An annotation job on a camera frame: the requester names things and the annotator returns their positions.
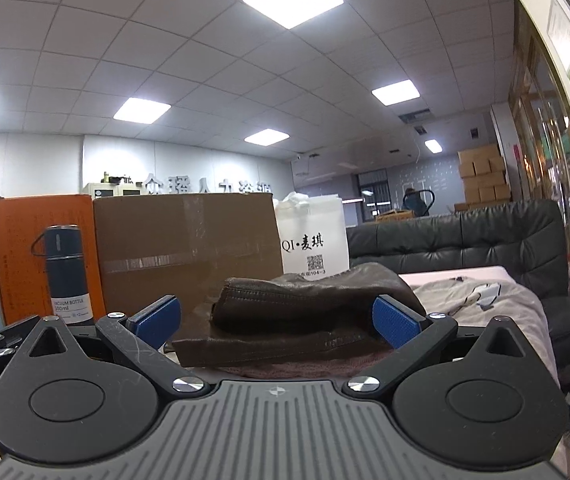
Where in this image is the brown leather jacket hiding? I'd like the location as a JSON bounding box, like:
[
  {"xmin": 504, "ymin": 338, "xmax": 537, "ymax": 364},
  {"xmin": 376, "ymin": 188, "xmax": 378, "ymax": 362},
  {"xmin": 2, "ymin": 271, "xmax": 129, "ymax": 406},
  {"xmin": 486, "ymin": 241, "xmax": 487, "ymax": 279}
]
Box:
[{"xmin": 171, "ymin": 262, "xmax": 426, "ymax": 368}]

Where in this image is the grey white garment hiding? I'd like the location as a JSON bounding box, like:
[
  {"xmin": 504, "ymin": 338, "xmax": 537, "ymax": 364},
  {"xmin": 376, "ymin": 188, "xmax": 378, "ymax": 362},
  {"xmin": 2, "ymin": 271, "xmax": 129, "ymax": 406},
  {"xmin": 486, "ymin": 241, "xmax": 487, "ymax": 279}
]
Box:
[{"xmin": 401, "ymin": 266, "xmax": 558, "ymax": 378}]

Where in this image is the dark blue vacuum bottle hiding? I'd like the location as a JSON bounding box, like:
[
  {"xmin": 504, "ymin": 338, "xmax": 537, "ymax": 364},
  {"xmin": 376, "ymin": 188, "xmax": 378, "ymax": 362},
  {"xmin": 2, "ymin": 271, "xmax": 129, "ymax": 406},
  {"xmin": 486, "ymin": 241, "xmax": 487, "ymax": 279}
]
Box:
[{"xmin": 30, "ymin": 224, "xmax": 93, "ymax": 326}]

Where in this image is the orange cardboard box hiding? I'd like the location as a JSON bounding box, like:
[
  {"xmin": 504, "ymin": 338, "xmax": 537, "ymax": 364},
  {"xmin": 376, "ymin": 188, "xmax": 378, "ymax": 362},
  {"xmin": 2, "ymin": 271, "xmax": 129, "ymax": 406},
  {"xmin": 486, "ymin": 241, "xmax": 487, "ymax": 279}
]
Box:
[{"xmin": 0, "ymin": 194, "xmax": 106, "ymax": 324}]

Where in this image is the brown cardboard box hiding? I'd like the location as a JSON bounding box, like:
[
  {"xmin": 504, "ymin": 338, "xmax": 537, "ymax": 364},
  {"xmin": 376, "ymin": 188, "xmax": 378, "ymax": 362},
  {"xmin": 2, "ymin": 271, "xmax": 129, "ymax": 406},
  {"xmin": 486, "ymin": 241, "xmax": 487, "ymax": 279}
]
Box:
[{"xmin": 93, "ymin": 193, "xmax": 283, "ymax": 341}]

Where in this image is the pink knitted sweater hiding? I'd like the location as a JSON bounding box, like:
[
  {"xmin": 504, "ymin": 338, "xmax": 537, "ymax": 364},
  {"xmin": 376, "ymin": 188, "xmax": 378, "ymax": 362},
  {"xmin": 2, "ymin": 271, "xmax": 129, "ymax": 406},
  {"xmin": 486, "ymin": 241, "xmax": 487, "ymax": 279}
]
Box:
[{"xmin": 219, "ymin": 349, "xmax": 393, "ymax": 380}]

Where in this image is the white paper shopping bag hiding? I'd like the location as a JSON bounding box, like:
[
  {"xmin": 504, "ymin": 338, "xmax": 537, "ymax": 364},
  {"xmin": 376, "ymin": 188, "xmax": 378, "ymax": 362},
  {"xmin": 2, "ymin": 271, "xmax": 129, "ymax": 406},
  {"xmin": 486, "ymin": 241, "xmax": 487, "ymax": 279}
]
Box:
[{"xmin": 274, "ymin": 192, "xmax": 350, "ymax": 281}]

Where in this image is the black leather sofa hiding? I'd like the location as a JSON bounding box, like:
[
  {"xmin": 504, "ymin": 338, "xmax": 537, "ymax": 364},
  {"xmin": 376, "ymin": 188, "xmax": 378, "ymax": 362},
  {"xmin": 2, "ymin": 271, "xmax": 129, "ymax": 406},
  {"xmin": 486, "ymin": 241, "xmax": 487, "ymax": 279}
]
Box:
[{"xmin": 347, "ymin": 200, "xmax": 570, "ymax": 370}]

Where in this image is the stack of cardboard boxes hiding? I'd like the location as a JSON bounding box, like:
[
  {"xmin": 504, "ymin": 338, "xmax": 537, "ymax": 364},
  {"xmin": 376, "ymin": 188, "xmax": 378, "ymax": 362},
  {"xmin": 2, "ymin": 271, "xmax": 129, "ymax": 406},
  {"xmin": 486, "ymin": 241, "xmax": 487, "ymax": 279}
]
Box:
[{"xmin": 454, "ymin": 144, "xmax": 512, "ymax": 212}]

